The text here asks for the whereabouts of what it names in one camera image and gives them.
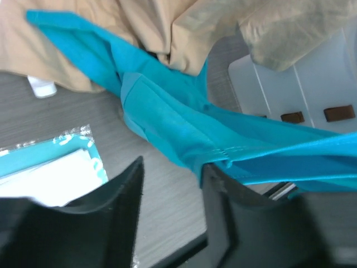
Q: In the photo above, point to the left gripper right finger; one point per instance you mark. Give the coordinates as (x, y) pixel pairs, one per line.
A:
(246, 229)

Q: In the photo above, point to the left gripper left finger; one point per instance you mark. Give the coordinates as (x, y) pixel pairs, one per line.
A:
(96, 230)

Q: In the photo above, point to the teal t shirt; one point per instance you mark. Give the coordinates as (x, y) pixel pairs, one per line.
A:
(171, 111)

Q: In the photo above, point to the beige t shirt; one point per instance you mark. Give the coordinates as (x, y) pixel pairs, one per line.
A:
(180, 33)

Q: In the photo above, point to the white paper sheets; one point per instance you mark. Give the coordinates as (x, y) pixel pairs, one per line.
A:
(57, 182)

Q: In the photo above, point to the clothes rack metal pole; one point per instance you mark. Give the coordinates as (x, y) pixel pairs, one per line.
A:
(42, 88)

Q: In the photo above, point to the white drawer storage box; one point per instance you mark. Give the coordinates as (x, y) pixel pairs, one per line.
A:
(317, 91)

